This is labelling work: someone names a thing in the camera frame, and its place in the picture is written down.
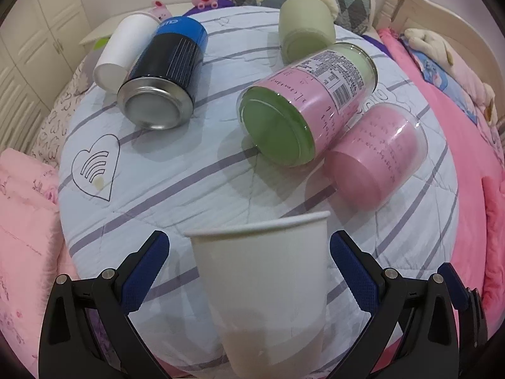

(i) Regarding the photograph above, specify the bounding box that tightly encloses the white paper cup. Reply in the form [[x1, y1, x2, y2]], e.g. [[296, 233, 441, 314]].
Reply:
[[186, 211, 330, 378], [93, 11, 160, 94]]

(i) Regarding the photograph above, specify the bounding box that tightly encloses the pink clear plastic cup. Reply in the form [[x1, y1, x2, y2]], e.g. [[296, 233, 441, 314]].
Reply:
[[324, 103, 428, 211]]

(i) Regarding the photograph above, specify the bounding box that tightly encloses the sage green cup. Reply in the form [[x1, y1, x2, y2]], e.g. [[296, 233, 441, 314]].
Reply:
[[278, 0, 336, 64]]

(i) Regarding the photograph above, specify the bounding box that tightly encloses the light pink folded quilt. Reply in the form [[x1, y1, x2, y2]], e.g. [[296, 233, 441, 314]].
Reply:
[[1, 148, 77, 377]]

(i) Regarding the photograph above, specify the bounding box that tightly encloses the pink fleece blanket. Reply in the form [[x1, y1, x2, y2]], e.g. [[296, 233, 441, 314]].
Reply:
[[378, 28, 504, 336]]

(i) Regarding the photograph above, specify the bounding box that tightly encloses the heart pattern sheet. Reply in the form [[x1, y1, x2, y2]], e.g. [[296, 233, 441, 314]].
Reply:
[[29, 52, 98, 169]]

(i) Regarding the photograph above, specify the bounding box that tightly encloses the striped grey quilt cover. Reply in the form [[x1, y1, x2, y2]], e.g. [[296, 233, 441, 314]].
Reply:
[[59, 6, 459, 378]]

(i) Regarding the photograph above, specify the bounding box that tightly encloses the pink white plush dog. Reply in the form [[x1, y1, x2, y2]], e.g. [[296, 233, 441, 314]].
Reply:
[[403, 28, 498, 127]]

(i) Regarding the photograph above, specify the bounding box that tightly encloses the blue cartoon pillow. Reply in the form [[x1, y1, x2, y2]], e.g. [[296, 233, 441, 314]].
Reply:
[[399, 34, 455, 91]]

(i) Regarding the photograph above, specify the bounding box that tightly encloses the pink green labelled jar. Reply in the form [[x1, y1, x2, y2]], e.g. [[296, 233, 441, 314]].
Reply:
[[237, 42, 378, 167]]

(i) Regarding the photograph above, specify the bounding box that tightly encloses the black blue metal can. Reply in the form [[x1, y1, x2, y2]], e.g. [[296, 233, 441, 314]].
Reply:
[[117, 16, 208, 130]]

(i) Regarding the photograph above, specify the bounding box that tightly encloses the cream wooden headboard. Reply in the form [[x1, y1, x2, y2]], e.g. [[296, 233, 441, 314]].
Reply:
[[373, 0, 504, 109]]

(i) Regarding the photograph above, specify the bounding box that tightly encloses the grey flower pillow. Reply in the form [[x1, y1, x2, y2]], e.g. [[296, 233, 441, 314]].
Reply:
[[86, 37, 110, 63]]

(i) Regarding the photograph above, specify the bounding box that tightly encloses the white bedside table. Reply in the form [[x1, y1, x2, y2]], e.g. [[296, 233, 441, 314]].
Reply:
[[80, 3, 193, 45]]

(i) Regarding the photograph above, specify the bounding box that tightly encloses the cream wardrobe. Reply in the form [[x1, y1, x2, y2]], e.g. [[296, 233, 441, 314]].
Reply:
[[1, 0, 91, 152]]

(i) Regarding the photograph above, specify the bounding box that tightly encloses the purple cushion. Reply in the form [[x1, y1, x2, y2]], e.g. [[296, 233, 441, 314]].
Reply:
[[185, 0, 238, 15]]

